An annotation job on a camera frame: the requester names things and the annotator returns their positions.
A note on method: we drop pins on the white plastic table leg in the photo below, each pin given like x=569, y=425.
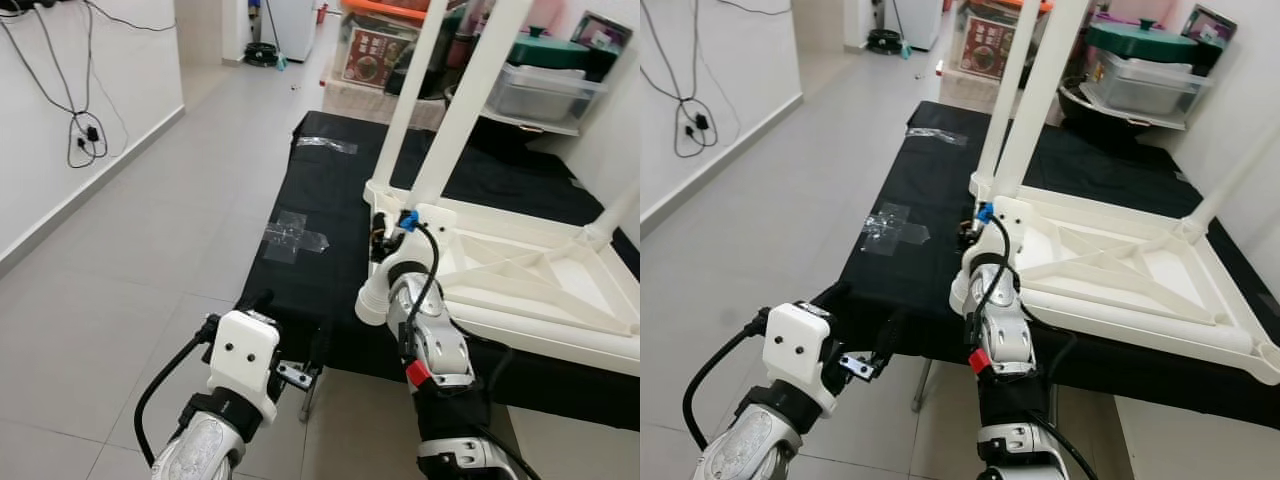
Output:
x=1230, y=185
x=415, y=90
x=1130, y=315
x=1005, y=90
x=1045, y=90
x=540, y=322
x=470, y=90
x=620, y=215

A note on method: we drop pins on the white plastic children table top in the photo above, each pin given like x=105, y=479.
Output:
x=560, y=300
x=1160, y=285

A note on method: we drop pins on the grey metal table leg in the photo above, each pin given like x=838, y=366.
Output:
x=922, y=388
x=309, y=402

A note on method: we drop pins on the clear tape piece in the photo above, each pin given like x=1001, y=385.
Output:
x=295, y=238
x=895, y=230
x=935, y=137
x=327, y=145

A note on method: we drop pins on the beige cloth covered bench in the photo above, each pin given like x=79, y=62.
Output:
x=350, y=100
x=965, y=92

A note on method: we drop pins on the red printed box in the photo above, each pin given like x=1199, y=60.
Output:
x=985, y=48
x=365, y=60

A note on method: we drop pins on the black round floor device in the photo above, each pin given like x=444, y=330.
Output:
x=882, y=40
x=262, y=55

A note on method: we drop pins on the white appliance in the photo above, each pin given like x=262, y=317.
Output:
x=915, y=20
x=295, y=25

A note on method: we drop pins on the orange lid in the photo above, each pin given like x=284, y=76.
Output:
x=990, y=5
x=380, y=8

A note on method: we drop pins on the pink plastic box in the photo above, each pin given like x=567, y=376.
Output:
x=545, y=12
x=1160, y=10

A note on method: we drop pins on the black framed picture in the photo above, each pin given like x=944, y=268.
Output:
x=1208, y=24
x=602, y=30

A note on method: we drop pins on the black power strip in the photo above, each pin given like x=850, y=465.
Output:
x=25, y=5

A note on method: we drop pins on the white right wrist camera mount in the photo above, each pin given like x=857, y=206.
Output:
x=435, y=225
x=1012, y=215

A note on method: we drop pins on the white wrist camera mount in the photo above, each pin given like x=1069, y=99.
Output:
x=800, y=345
x=1012, y=215
x=245, y=350
x=435, y=225

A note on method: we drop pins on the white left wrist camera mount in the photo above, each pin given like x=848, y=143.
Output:
x=245, y=350
x=800, y=345

